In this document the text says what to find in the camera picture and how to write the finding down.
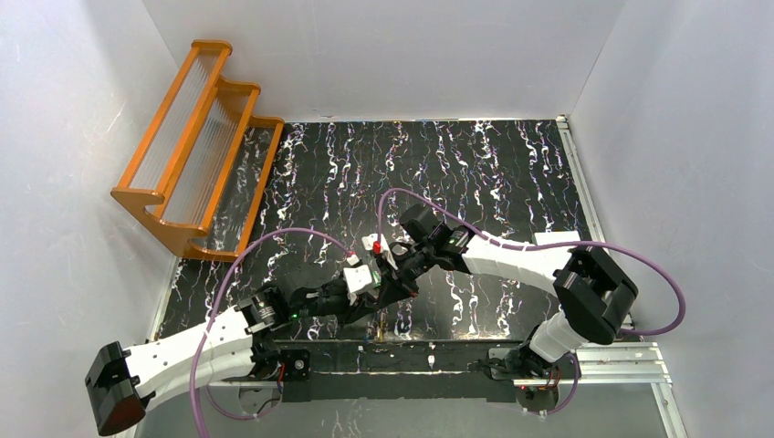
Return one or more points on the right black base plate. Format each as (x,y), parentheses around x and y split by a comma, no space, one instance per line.
(532,366)

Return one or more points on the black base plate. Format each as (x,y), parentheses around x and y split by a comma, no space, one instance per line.
(285,365)
(532,366)

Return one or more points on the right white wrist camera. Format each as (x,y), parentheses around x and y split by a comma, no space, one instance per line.
(380,251)

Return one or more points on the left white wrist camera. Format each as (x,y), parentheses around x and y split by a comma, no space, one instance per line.
(358,276)

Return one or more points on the orange wooden rack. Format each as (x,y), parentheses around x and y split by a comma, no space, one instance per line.
(176,180)

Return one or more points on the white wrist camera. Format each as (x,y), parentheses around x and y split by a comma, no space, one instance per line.
(358,276)
(380,251)

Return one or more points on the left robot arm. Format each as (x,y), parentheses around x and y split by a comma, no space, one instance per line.
(125,383)

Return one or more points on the white box red label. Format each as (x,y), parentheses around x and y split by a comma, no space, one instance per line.
(547,238)

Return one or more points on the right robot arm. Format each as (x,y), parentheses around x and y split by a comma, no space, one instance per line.
(594,293)

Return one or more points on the aluminium frame rail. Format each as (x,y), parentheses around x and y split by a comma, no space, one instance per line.
(348,362)

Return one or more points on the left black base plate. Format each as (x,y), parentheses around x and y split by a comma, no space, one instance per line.
(285,365)

